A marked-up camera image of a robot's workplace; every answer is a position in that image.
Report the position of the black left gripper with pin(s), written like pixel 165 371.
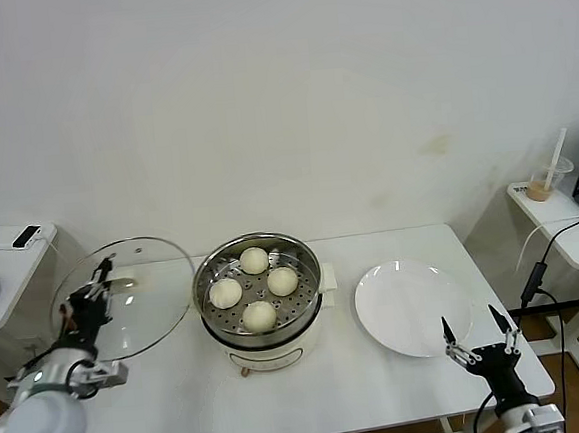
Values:
pixel 89 315

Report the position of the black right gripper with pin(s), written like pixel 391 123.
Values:
pixel 497 370

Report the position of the white steamed baozi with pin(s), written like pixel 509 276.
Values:
pixel 282 281
pixel 258 315
pixel 224 293
pixel 253 259

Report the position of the perforated steel steamer basket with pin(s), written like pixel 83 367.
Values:
pixel 306 305

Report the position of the round white plate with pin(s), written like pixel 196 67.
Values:
pixel 402 308

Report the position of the black smartphone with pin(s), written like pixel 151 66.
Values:
pixel 26 237

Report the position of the white side table with laptop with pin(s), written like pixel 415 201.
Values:
pixel 540 212

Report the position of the clear plastic drink cup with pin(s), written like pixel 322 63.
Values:
pixel 538 189

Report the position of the cream electric cooker pot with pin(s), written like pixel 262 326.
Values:
pixel 270 356

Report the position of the white drinking straw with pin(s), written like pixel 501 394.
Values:
pixel 557 150

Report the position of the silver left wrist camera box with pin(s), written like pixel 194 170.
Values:
pixel 106 375

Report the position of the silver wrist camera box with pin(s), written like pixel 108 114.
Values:
pixel 541 417
pixel 106 375

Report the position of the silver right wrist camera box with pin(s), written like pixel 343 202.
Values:
pixel 541 417

